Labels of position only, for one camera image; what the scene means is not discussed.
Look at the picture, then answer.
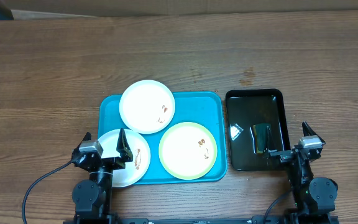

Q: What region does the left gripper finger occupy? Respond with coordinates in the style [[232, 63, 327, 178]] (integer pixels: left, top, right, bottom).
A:
[[116, 128, 133, 162], [78, 132, 91, 147]]

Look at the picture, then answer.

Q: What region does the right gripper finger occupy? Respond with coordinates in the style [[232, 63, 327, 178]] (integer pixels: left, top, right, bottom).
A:
[[302, 121, 325, 144], [265, 126, 276, 153]]

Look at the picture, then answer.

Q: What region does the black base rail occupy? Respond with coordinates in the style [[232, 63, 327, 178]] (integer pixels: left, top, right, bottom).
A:
[[63, 214, 340, 224]]

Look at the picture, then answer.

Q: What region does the black water tray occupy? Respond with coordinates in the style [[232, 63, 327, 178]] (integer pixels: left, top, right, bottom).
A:
[[226, 89, 290, 171]]

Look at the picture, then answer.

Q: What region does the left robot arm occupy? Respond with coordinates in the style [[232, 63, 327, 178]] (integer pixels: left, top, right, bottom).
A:
[[71, 129, 133, 224]]

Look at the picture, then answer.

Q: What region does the teal plastic tray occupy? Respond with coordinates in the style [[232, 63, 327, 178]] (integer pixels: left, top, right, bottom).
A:
[[97, 90, 228, 185]]

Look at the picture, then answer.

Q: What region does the white plate bottom left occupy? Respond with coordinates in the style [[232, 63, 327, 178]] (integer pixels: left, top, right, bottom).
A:
[[98, 129, 151, 188]]

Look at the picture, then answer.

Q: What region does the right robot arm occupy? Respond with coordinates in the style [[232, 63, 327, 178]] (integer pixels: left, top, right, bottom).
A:
[[262, 121, 339, 223]]

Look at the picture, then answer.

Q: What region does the green yellow sponge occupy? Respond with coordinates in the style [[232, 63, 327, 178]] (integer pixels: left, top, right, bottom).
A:
[[252, 123, 270, 155]]

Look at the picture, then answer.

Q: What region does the yellow-green rimmed plate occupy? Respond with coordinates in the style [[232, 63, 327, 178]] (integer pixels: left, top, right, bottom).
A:
[[158, 122, 218, 180]]

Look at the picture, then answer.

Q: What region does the white plate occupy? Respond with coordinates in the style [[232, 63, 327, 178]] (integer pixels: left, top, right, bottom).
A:
[[98, 129, 151, 188], [119, 80, 176, 134]]

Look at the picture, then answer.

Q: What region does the white plate top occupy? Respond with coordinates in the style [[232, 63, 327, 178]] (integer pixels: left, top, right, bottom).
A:
[[119, 80, 176, 134]]

